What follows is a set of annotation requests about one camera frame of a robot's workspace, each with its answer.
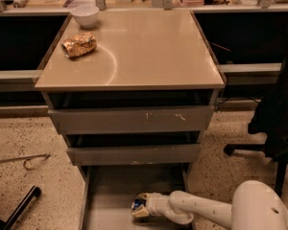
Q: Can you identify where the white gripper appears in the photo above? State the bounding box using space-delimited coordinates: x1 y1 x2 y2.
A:
132 193 162 219

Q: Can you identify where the blue pepsi can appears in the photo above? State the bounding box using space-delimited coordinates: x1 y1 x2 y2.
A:
132 198 146 211

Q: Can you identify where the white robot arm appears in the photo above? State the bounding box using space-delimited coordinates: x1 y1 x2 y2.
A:
132 180 288 230

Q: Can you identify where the open bottom grey drawer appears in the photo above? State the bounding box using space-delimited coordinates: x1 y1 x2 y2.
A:
78 165 193 230

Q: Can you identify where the middle grey drawer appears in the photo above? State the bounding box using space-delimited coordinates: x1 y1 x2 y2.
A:
66 144 200 166

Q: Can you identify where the top grey drawer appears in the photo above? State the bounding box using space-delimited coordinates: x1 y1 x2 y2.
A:
49 105 213 135

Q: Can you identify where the grey drawer cabinet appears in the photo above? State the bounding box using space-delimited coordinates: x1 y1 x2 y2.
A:
34 9 226 230

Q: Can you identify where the crushed gold can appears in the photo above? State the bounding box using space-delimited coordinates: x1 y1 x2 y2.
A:
61 32 97 58

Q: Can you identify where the metal hook rod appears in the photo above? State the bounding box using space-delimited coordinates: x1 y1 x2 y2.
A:
0 153 51 168

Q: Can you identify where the black chair leg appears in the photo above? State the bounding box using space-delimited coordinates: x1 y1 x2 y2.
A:
0 186 41 230

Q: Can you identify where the black office chair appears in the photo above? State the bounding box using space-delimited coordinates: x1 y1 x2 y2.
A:
224 33 288 196

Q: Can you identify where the white bowl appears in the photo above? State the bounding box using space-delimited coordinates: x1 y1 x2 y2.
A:
70 5 99 28

